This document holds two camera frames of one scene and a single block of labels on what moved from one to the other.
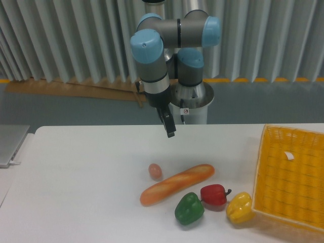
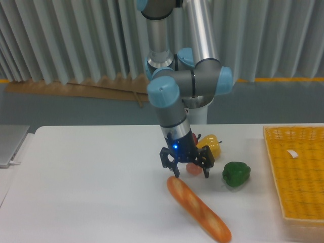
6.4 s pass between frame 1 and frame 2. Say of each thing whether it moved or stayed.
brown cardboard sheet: stayed
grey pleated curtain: stayed
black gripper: moved
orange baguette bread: moved
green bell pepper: moved
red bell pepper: moved
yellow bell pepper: moved
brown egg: moved
